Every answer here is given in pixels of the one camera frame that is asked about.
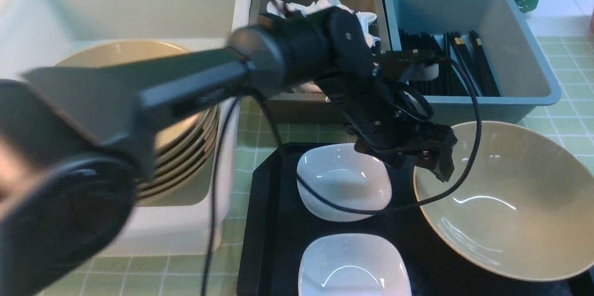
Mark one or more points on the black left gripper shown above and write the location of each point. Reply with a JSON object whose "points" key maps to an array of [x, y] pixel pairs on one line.
{"points": [[391, 119]]}

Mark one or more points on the blue plastic chopstick bin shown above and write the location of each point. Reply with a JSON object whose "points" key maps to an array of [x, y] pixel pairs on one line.
{"points": [[523, 74]]}

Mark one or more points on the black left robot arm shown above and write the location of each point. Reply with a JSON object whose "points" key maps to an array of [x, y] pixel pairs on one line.
{"points": [[76, 142]]}

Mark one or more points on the tan noodle bowl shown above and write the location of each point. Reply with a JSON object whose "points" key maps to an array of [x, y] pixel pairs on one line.
{"points": [[525, 210]]}

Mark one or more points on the large white plastic tub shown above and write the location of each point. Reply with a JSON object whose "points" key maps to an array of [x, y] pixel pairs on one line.
{"points": [[43, 32]]}

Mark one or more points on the grey plastic spoon bin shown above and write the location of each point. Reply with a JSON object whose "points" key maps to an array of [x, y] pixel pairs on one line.
{"points": [[312, 108]]}

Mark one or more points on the stack of tan bowls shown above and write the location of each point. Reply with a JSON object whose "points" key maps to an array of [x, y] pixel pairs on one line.
{"points": [[182, 149]]}

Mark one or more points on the black plastic serving tray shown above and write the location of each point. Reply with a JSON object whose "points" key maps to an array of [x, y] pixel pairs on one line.
{"points": [[279, 228]]}

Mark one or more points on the white square dish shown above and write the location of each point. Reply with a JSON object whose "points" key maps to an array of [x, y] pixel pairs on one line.
{"points": [[347, 178], [352, 264]]}

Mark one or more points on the pile of white spoons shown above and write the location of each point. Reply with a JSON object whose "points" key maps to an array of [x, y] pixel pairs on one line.
{"points": [[280, 8]]}

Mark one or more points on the bundle of black chopsticks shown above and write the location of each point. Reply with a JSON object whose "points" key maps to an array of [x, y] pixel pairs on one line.
{"points": [[469, 53]]}

